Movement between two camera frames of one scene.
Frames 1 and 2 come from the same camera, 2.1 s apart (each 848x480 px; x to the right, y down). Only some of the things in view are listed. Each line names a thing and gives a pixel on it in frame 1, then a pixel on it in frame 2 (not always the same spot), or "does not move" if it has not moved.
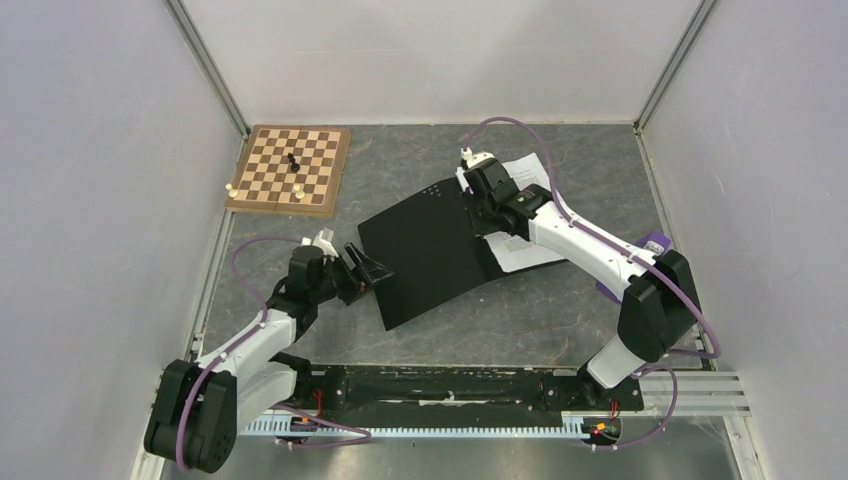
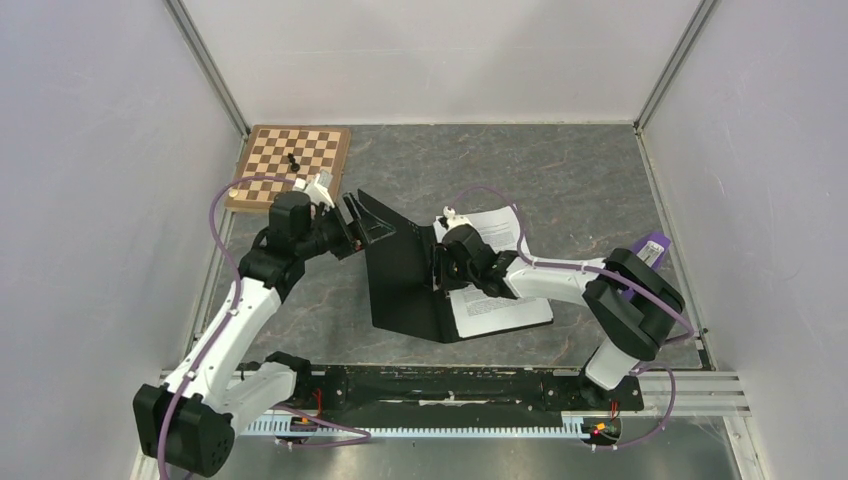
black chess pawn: x=295 y=166 does not move
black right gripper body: x=481 y=214 → x=453 y=275
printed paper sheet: x=515 y=252 → x=476 y=311
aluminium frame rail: x=711 y=393 does not move
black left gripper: x=369 y=273 → x=366 y=226
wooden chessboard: x=294 y=170 does not move
